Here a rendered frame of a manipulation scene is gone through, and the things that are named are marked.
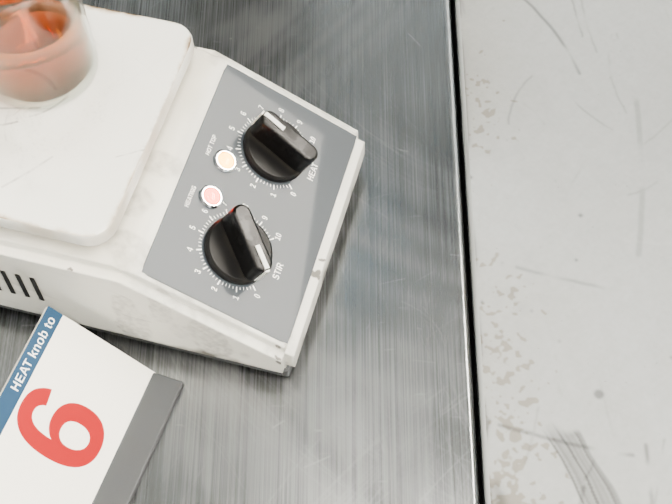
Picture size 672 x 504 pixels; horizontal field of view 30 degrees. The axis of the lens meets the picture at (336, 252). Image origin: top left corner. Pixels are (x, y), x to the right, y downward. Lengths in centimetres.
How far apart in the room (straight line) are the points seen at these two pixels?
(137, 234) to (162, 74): 7
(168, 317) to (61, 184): 7
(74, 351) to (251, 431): 9
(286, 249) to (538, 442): 14
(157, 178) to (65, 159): 4
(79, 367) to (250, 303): 8
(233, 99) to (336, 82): 10
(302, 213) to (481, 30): 17
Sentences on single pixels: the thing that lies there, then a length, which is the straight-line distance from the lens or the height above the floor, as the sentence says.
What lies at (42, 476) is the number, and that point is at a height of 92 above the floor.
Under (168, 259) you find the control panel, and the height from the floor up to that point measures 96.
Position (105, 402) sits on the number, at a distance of 57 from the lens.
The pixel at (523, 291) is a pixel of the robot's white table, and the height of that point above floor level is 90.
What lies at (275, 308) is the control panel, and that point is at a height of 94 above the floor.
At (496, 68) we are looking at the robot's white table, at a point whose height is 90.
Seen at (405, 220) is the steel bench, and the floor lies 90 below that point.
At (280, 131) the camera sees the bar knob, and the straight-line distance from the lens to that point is 57.
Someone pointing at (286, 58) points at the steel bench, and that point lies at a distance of 68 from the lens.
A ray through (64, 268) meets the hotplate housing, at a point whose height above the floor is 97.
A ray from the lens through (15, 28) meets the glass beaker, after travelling 53.
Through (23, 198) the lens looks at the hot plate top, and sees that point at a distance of 54.
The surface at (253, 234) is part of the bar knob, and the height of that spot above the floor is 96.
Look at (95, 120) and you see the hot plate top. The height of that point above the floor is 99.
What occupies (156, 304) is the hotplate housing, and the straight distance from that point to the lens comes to 54.
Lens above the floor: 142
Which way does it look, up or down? 59 degrees down
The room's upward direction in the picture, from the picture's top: 3 degrees counter-clockwise
